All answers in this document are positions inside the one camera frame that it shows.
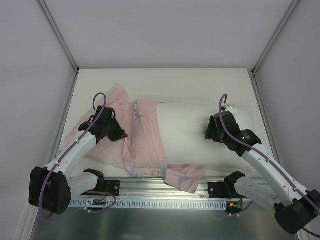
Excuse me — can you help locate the white pillow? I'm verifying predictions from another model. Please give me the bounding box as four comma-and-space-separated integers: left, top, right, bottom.
157, 103, 258, 177

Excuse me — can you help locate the blue and pink printed pillowcase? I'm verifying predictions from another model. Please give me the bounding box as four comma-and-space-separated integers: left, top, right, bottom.
59, 83, 207, 195

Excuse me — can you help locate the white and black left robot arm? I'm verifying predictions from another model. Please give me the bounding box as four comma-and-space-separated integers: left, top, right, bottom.
28, 105, 127, 215

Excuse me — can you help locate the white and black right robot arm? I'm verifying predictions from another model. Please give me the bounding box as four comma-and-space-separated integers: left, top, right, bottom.
205, 110, 320, 235

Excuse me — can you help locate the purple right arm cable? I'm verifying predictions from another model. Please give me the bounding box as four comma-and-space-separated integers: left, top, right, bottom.
218, 93, 320, 237

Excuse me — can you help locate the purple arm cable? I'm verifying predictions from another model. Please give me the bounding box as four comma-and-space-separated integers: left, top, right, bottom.
218, 93, 320, 237
37, 92, 109, 221

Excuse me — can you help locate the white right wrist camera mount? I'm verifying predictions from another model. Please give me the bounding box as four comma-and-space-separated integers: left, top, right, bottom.
223, 104, 238, 118

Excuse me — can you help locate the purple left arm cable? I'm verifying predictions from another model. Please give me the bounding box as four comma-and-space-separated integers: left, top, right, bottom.
37, 92, 109, 221

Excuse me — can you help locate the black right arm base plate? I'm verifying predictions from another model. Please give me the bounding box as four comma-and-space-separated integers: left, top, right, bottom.
207, 182, 232, 199

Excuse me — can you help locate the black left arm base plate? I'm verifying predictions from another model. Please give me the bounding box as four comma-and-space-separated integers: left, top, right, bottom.
94, 180, 121, 197

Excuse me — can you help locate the aluminium mounting rail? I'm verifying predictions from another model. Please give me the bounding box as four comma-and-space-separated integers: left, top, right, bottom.
29, 175, 298, 201

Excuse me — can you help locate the left aluminium frame post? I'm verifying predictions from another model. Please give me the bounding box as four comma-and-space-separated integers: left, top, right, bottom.
36, 0, 80, 74

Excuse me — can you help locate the aluminium frame post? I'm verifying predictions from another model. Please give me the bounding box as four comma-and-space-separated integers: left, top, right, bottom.
251, 0, 301, 76
36, 0, 80, 74

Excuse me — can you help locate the white slotted cable duct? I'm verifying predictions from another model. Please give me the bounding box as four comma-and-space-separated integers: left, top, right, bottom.
69, 197, 227, 211

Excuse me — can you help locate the thin purple right base cable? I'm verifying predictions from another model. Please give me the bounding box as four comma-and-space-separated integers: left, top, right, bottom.
212, 197, 253, 221

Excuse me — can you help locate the thin purple base cable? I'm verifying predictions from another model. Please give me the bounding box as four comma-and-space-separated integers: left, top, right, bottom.
212, 197, 253, 221
67, 194, 118, 218

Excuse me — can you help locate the thin purple left base cable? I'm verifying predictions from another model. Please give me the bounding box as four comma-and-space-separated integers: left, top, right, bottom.
67, 194, 118, 218

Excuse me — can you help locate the right aluminium frame post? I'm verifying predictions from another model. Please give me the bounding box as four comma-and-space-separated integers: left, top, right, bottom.
251, 0, 301, 76

